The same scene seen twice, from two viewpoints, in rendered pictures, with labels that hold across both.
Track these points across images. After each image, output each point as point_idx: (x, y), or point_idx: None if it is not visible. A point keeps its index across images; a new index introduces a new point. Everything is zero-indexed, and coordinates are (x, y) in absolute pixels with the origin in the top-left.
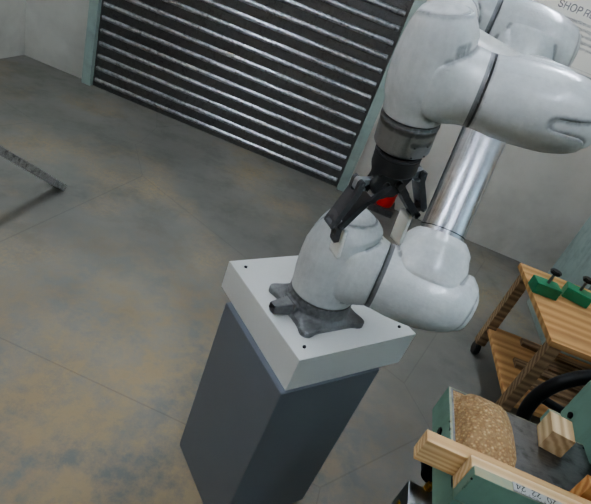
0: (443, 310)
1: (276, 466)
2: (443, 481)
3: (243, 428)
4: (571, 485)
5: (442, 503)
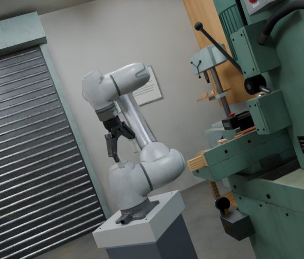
0: (173, 162)
1: None
2: (207, 171)
3: None
4: None
5: (210, 173)
